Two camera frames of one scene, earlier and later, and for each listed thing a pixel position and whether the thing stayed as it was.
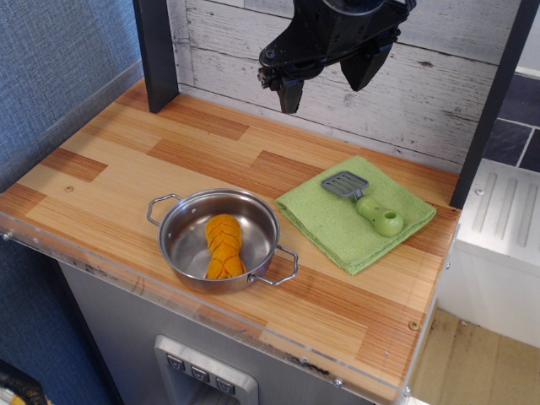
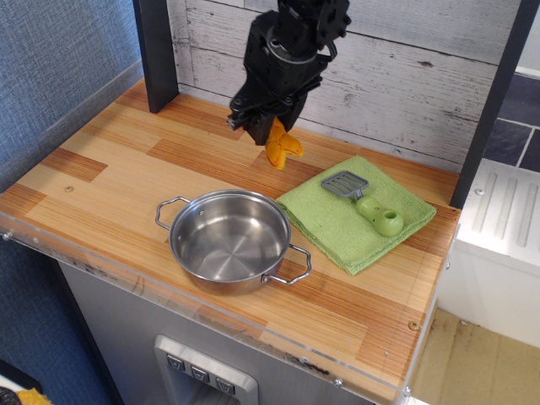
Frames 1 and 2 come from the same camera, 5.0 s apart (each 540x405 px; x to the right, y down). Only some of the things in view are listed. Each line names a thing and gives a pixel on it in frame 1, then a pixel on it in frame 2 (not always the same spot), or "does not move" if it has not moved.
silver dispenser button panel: [196, 376] does not move
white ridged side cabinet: [493, 275] does not move
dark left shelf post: [157, 51] does not move
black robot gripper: [326, 32] -> [281, 64]
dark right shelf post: [511, 58] does not move
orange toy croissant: [224, 234] -> [281, 143]
